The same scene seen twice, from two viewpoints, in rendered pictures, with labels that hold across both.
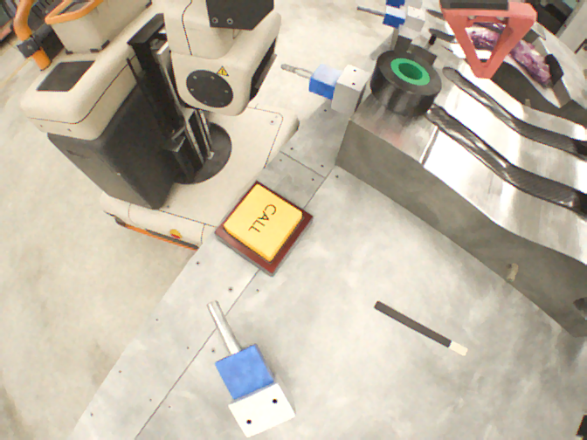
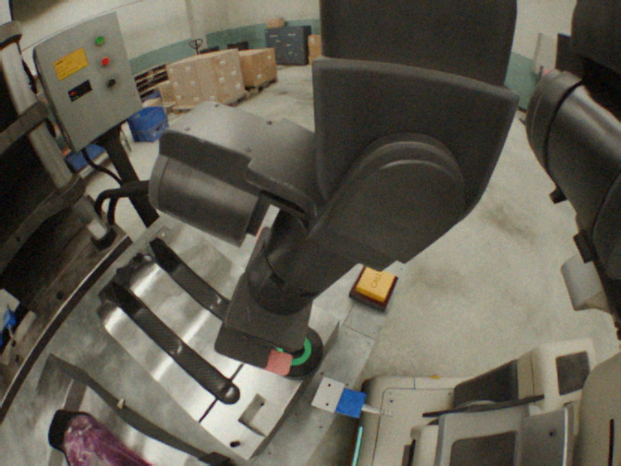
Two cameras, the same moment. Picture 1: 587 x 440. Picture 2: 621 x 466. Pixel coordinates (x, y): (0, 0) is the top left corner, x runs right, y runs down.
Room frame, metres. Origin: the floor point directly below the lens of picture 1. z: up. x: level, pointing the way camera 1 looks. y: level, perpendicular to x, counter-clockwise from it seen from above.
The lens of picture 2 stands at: (0.35, -0.06, 1.26)
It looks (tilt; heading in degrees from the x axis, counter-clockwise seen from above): 48 degrees down; 187
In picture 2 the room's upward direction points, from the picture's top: 4 degrees counter-clockwise
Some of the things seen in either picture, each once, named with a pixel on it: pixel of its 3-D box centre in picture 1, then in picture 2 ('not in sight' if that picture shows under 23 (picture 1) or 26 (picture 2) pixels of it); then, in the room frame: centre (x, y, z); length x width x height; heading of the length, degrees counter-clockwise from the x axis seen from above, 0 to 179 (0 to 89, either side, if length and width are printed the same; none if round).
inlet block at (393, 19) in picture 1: (389, 16); not in sight; (0.55, -0.13, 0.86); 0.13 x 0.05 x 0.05; 80
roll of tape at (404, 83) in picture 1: (405, 81); (295, 351); (0.26, -0.11, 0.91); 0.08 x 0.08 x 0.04
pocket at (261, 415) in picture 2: (415, 65); (262, 415); (0.36, -0.15, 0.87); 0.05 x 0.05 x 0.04; 63
